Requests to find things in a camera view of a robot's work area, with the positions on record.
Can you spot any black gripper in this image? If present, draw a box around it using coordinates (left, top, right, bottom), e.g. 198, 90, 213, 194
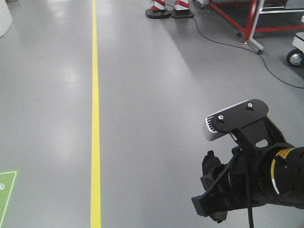
191, 117, 292, 217

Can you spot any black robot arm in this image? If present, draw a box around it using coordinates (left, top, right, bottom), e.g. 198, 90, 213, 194
192, 117, 304, 222

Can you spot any white metal stand leg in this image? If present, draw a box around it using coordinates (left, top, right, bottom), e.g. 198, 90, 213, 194
243, 0, 304, 55

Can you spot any white wheeled cart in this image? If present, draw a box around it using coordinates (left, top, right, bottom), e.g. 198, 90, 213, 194
286, 32, 304, 67

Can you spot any right red white bollard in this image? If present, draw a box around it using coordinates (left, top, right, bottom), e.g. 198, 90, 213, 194
171, 0, 194, 19

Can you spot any red white bollard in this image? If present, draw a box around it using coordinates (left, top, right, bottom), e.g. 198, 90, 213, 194
145, 0, 171, 19
171, 0, 194, 19

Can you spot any left red white bollard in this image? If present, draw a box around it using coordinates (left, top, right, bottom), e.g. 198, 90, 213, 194
145, 0, 171, 19

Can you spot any green footprint floor sign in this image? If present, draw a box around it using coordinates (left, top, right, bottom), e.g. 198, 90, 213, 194
0, 169, 20, 228

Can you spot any white planter pot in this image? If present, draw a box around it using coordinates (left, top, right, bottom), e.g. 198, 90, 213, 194
0, 0, 13, 37

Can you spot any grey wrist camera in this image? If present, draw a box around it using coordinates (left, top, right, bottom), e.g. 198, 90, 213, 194
203, 99, 269, 141

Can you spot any black floor cable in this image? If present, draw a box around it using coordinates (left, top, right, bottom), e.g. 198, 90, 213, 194
163, 3, 304, 89

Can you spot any red metal cart frame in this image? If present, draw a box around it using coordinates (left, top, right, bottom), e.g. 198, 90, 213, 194
208, 0, 304, 41

